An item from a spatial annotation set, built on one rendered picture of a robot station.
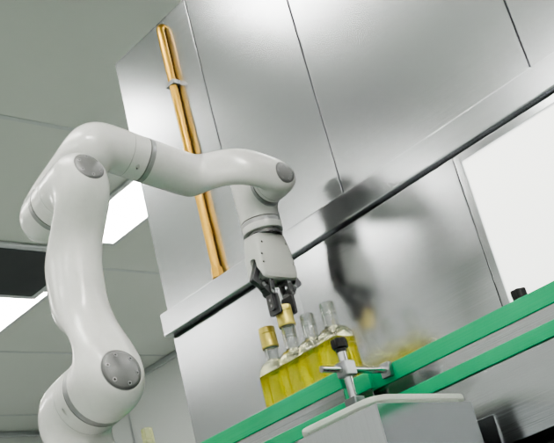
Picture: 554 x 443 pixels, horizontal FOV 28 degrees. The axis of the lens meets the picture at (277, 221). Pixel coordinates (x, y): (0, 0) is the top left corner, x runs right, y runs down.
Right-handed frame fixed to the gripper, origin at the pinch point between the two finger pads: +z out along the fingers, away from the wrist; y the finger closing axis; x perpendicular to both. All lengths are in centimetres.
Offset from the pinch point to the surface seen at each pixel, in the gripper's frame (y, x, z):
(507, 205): -12, 49, 1
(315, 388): 13.9, 15.7, 23.3
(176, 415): -315, -412, -114
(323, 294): -12.0, 1.0, -2.7
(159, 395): -315, -425, -132
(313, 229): -12.7, 2.5, -17.2
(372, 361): -11.9, 8.8, 15.0
